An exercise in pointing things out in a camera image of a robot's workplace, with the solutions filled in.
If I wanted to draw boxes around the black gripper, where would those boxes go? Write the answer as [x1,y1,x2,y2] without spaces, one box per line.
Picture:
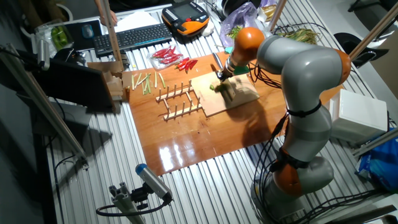
[216,68,234,90]

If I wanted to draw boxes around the steel cleaver knife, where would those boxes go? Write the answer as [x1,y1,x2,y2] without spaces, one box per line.
[212,52,238,103]

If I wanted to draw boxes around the clear bag of green peppers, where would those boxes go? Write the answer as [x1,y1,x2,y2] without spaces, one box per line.
[34,18,75,54]

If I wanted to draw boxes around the person's bare hand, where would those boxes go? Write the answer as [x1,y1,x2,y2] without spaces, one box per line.
[99,9,118,27]

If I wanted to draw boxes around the light wooden cutting board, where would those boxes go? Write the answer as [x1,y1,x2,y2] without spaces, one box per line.
[190,70,261,118]

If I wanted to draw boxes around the wooden peg dish rack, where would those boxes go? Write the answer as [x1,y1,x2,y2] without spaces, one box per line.
[154,80,203,121]

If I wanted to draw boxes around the chopped green vegetables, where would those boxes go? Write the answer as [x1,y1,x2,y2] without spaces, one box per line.
[226,24,244,41]

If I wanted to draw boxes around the white lumpy object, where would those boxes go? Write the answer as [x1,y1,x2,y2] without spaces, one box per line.
[200,20,216,37]

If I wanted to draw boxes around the large varnished wooden board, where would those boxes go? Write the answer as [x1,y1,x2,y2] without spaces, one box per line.
[121,51,345,177]

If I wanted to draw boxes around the clear bag of red chilies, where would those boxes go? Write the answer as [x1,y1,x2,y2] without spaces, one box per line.
[146,44,185,71]

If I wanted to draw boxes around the clear plastic bag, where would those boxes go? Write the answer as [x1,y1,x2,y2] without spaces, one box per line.
[219,1,259,47]

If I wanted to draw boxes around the orange black teach pendant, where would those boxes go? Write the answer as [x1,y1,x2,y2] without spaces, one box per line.
[160,0,211,37]

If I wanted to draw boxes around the black rounded container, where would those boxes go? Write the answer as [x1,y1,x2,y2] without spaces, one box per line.
[221,0,262,16]

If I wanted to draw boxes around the clear packet yellow contents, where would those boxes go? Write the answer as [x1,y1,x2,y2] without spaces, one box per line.
[257,3,277,22]

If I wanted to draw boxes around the black computer keyboard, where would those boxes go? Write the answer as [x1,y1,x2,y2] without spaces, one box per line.
[92,22,174,58]

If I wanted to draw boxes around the white paper sheet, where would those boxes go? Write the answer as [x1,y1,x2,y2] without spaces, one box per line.
[113,11,161,34]

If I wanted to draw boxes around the black office chair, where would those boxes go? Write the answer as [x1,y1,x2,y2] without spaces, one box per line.
[333,30,390,68]

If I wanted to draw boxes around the black mouse pad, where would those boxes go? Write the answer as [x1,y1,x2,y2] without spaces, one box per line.
[63,19,104,52]

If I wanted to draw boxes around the white foam box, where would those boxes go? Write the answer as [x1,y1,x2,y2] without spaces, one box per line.
[328,89,389,144]

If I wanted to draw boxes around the blue computer mouse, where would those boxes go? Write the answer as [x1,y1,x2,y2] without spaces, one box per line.
[81,24,95,39]

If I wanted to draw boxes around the black flat monitor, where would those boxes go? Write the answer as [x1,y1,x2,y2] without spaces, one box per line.
[15,49,115,114]

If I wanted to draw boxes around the long aluminium profile bar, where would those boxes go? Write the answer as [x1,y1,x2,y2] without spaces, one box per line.
[0,42,90,170]

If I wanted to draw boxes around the blue plastic bag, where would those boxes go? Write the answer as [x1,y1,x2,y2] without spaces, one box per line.
[355,127,398,193]

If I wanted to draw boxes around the wooden frame pole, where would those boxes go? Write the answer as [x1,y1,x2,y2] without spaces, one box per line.
[267,0,287,32]
[95,0,126,72]
[348,1,398,62]

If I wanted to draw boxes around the grey cylinder camera blue cap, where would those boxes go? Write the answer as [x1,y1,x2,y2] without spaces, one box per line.
[134,162,174,202]

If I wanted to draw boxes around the black camera clamp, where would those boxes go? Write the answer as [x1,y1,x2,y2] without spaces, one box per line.
[129,182,150,211]

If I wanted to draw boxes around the short aluminium profile post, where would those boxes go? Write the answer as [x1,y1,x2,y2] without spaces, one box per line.
[108,181,147,224]

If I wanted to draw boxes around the black looped cable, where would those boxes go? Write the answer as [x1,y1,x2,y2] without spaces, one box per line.
[95,194,174,218]

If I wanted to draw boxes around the grey cylindrical camera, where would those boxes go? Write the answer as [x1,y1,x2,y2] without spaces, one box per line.
[35,37,51,72]

